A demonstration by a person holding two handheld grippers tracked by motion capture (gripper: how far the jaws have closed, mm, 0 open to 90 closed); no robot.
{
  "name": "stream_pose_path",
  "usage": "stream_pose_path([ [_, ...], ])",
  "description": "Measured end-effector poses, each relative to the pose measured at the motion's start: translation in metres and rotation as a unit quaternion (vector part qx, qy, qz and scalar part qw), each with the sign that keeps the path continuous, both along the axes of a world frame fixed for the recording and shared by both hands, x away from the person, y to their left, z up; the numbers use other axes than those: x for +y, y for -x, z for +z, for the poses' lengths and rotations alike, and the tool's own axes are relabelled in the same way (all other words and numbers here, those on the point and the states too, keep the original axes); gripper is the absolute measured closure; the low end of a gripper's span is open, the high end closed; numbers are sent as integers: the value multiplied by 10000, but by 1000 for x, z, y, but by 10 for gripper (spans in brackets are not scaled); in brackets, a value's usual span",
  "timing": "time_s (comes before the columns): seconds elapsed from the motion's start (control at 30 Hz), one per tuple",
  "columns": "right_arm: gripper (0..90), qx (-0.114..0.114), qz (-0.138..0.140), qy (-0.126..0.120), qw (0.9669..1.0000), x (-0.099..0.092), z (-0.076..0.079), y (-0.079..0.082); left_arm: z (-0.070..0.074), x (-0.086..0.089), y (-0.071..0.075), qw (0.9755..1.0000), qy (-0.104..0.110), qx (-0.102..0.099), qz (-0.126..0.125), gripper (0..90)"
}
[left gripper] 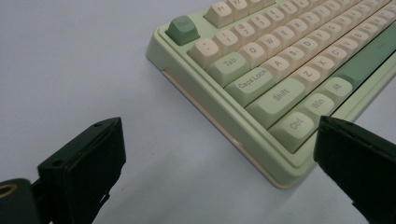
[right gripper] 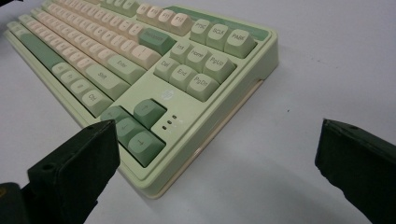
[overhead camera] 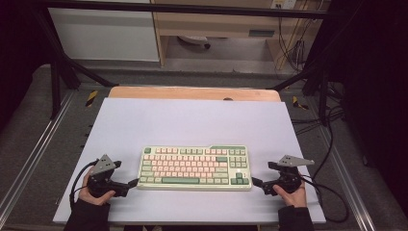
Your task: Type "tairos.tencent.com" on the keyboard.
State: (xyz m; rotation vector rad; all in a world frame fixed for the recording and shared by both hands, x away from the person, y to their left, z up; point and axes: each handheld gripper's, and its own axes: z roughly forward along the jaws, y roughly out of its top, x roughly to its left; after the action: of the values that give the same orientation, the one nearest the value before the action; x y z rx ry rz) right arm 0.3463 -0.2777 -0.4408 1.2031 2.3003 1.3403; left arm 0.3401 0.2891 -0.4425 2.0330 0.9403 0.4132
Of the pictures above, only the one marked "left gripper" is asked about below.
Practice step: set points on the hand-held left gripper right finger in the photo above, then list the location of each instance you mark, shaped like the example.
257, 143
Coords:
361, 165

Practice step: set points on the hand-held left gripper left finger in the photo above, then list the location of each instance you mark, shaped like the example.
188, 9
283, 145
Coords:
84, 168

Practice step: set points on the green and cream keyboard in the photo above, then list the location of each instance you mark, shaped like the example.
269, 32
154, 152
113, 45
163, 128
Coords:
274, 77

